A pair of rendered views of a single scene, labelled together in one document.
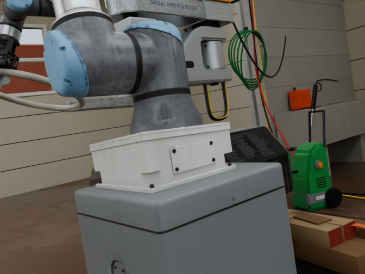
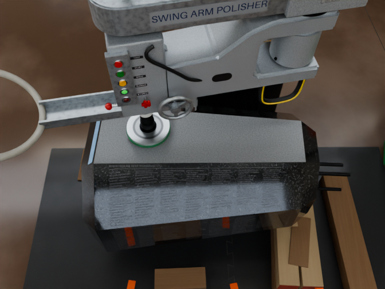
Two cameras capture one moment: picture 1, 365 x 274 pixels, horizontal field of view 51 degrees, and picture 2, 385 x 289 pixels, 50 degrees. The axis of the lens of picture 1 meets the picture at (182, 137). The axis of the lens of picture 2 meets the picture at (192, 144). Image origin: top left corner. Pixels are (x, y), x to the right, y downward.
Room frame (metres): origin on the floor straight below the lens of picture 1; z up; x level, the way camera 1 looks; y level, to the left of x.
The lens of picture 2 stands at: (1.37, -0.62, 2.60)
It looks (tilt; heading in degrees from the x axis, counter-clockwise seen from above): 58 degrees down; 33
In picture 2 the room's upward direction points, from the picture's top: straight up
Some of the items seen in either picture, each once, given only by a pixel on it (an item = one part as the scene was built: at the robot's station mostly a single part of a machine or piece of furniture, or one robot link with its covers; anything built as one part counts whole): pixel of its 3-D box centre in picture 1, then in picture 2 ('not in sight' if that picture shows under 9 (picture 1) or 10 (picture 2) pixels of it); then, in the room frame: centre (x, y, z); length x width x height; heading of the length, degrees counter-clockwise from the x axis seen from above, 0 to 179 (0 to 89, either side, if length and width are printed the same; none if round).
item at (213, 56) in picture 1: (210, 57); (295, 36); (2.68, -0.28, 1.38); 0.19 x 0.19 x 0.20
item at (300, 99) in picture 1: (302, 98); not in sight; (5.21, -1.71, 1.00); 0.50 x 0.22 x 0.33; 128
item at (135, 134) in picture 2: not in sight; (148, 127); (2.21, 0.19, 0.91); 0.21 x 0.21 x 0.01
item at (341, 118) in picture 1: (326, 137); not in sight; (5.12, -1.93, 0.43); 1.30 x 0.62 x 0.86; 128
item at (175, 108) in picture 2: not in sight; (173, 101); (2.21, 0.02, 1.23); 0.15 x 0.10 x 0.15; 135
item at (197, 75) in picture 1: (186, 63); (232, 55); (2.48, -0.10, 1.34); 0.74 x 0.23 x 0.49; 135
